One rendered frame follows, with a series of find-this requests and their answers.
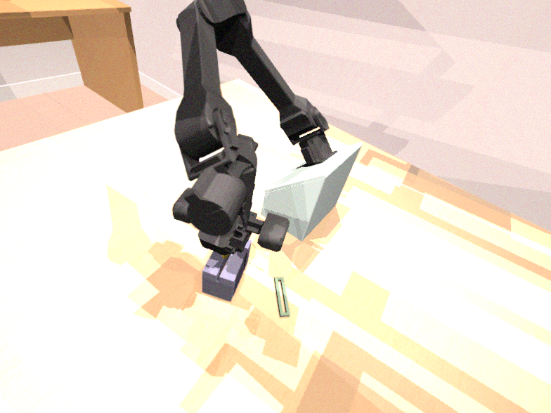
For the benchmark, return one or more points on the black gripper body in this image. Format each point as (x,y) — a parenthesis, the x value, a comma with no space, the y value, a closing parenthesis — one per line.
(271,232)

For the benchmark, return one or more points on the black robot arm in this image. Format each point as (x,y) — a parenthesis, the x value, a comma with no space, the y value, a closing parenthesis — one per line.
(205,123)

